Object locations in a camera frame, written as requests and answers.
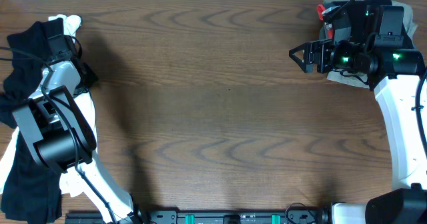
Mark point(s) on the black t-shirt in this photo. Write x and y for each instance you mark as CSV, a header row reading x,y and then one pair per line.
x,y
32,192

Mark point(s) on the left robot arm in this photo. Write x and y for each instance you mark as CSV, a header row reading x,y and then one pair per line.
x,y
59,137

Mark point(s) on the white t-shirt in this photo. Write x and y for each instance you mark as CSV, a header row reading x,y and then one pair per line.
x,y
67,182

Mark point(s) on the khaki folded garment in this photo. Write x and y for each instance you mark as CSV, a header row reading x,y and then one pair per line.
x,y
409,27

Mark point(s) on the black mounting rail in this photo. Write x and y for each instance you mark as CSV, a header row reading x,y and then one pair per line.
x,y
297,216

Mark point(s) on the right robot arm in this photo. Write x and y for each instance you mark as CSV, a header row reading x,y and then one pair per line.
x,y
398,78

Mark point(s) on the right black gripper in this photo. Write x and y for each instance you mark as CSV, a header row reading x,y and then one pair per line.
x,y
323,47

